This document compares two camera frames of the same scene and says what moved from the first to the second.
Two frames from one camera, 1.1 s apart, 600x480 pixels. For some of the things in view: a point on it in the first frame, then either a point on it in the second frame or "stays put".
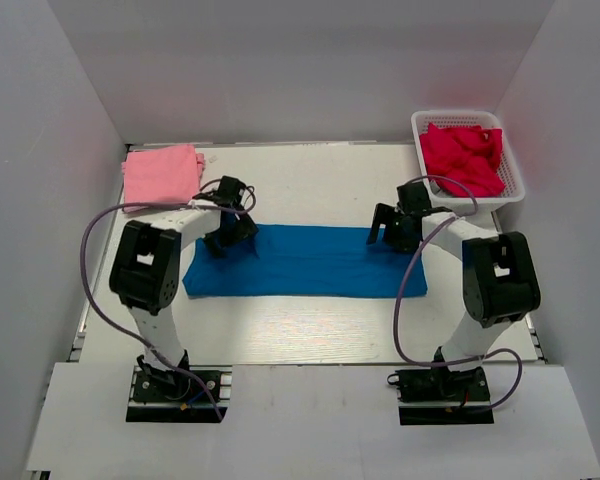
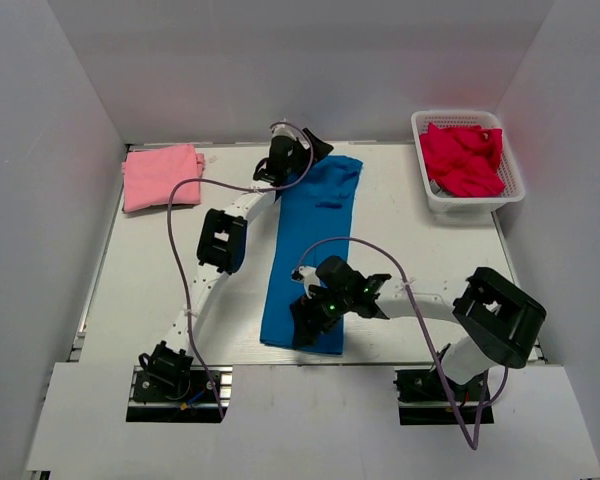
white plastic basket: [443, 201] stays put
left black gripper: [232, 235] -> [304, 151]
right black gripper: [391, 230] -> [309, 314]
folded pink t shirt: [161, 175] stays put
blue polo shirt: [306, 260] -> [313, 222]
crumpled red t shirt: [469, 156] stays put
